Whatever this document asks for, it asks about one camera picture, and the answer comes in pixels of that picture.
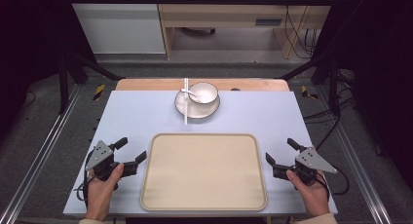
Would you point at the beige rectangular tray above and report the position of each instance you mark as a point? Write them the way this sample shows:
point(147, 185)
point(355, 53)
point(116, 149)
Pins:
point(204, 173)

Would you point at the light blue table mat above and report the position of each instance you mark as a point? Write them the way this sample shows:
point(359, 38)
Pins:
point(130, 120)

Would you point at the wooden desk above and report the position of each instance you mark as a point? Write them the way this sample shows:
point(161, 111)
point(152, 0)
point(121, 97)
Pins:
point(224, 14)

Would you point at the white ceramic spoon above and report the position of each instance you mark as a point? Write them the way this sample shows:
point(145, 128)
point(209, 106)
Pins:
point(190, 93)

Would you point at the white bowl with dark rim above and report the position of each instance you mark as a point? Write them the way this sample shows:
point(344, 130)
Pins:
point(206, 92)

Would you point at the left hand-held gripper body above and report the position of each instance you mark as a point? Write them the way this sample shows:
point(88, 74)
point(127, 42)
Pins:
point(101, 154)

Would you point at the black metal stand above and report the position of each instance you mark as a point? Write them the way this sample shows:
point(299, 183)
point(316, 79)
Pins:
point(66, 78)
point(331, 78)

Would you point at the white plate with dark rim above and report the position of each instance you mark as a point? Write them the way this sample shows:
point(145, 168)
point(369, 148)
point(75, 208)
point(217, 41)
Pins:
point(201, 111)

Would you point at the yellow black floor tape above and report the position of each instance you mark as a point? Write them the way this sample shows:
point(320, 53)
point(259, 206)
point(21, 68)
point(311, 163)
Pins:
point(307, 91)
point(99, 92)

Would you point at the white cabinet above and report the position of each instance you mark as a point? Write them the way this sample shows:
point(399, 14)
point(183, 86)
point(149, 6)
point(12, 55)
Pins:
point(120, 26)

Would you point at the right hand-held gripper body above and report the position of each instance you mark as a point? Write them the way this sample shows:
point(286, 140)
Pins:
point(312, 161)

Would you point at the black horizontal frame bar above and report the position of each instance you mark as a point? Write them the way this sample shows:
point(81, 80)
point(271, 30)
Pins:
point(195, 0)

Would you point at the person's right hand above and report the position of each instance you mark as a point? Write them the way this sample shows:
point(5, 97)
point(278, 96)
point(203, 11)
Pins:
point(310, 196)

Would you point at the aluminium floor rail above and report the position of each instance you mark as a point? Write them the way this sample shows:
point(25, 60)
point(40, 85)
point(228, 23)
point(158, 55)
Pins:
point(357, 165)
point(42, 152)

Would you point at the dark curtain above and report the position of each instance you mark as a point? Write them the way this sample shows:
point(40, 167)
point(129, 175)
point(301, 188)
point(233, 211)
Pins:
point(380, 71)
point(29, 39)

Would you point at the white chopstick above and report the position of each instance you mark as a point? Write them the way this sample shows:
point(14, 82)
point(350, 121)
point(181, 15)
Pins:
point(185, 113)

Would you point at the black chair base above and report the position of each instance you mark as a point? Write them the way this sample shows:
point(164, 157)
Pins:
point(198, 31)

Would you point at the wooden table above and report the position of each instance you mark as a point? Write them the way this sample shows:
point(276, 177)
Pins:
point(149, 84)

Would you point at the person's left hand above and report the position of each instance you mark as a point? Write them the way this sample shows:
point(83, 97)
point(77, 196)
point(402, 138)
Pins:
point(100, 194)

